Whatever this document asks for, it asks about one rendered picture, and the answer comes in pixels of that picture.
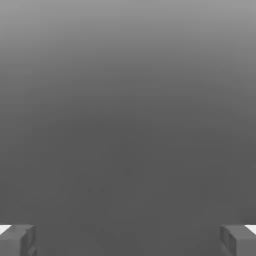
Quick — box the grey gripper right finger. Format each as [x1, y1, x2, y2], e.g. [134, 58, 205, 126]
[219, 223, 256, 256]

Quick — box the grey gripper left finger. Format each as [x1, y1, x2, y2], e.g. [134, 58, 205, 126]
[0, 223, 38, 256]

